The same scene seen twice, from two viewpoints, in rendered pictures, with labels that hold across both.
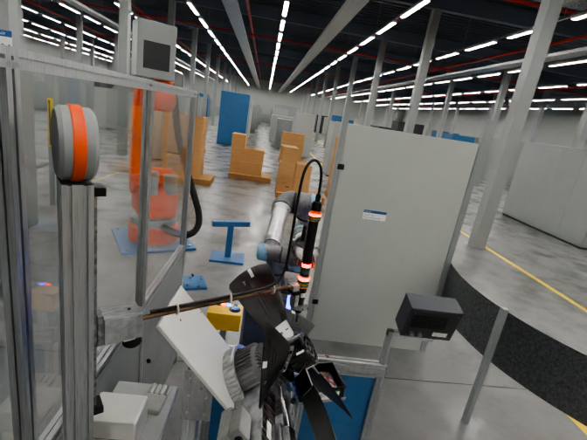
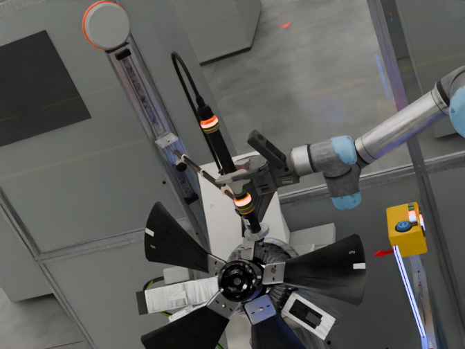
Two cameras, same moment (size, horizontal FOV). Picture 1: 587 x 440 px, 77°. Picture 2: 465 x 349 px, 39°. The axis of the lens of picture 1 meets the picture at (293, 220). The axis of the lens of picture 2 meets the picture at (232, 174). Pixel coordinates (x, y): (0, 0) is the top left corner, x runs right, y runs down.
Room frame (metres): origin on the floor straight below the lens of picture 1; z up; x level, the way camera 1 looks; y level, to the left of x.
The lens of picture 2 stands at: (1.89, -1.48, 2.30)
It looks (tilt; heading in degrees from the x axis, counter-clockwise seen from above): 26 degrees down; 115
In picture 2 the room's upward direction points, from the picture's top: 23 degrees counter-clockwise
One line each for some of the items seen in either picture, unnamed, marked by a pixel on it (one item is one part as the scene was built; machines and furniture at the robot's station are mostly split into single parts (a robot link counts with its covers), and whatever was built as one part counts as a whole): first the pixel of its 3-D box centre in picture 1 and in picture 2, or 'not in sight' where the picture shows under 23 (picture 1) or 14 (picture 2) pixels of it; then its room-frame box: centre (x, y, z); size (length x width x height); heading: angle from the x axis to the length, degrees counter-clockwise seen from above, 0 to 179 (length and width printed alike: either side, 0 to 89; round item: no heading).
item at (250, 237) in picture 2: (299, 294); (249, 218); (1.22, -0.06, 1.38); 0.09 x 0.07 x 0.10; 130
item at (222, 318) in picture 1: (224, 318); (406, 230); (1.56, 0.25, 1.02); 0.16 x 0.10 x 0.11; 95
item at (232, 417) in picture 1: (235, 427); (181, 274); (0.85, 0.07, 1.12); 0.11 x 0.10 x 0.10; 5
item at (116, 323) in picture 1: (118, 322); (170, 147); (0.83, 0.41, 1.42); 0.10 x 0.07 x 0.08; 130
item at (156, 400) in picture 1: (155, 398); (309, 252); (1.17, 0.42, 0.87); 0.15 x 0.09 x 0.02; 0
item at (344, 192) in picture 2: (294, 257); (343, 183); (1.50, -0.03, 1.41); 0.11 x 0.08 x 0.11; 88
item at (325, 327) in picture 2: not in sight; (313, 314); (1.28, -0.04, 0.98); 0.20 x 0.16 x 0.20; 95
